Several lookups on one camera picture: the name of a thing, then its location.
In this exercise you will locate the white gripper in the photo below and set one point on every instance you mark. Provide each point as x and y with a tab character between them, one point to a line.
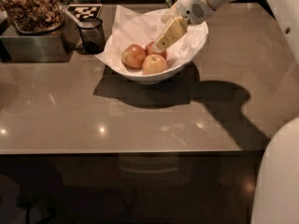
192	6

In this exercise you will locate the yellow-red apple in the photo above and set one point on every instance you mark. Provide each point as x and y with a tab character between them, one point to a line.
154	64

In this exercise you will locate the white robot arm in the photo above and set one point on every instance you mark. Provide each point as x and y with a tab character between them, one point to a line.
276	199

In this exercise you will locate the rear red apple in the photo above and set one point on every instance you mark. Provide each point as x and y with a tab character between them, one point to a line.
149	50

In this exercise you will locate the red apple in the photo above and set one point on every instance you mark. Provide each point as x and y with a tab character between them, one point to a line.
149	50
133	56

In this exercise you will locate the white slanted bowl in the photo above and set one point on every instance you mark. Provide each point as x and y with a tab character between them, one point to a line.
190	47

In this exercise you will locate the left red apple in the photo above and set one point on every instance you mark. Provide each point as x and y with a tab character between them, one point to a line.
133	56

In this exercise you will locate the black white marker card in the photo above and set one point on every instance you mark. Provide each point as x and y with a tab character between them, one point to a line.
85	11

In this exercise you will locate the stainless steel box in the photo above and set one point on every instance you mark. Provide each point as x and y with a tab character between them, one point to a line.
53	47

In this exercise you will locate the clear snack-filled container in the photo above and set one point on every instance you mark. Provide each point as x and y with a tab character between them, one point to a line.
34	16

